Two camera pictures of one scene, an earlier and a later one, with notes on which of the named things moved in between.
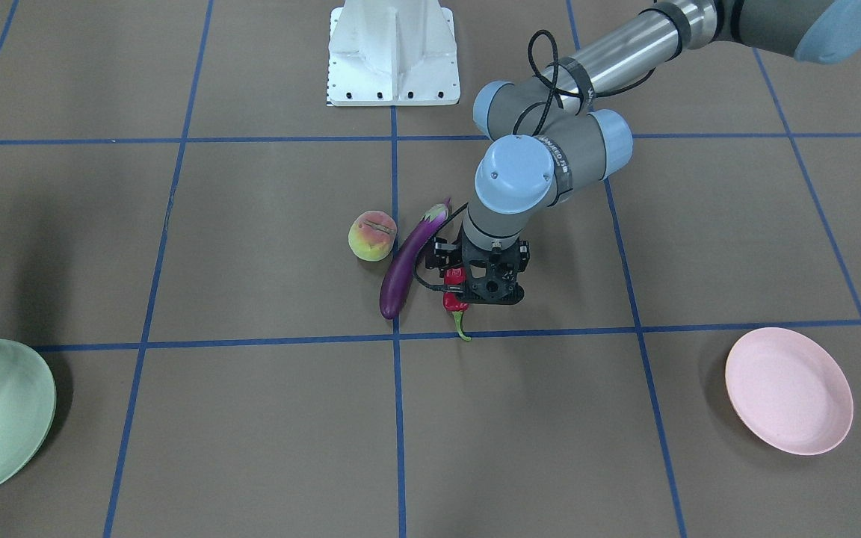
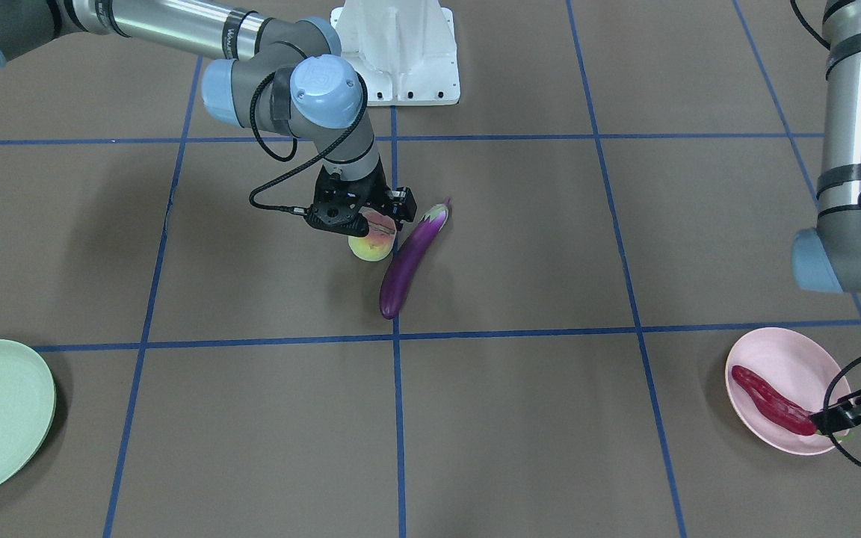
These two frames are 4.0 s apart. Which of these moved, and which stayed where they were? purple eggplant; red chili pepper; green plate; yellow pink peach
Moved: red chili pepper
Stayed: yellow pink peach; purple eggplant; green plate
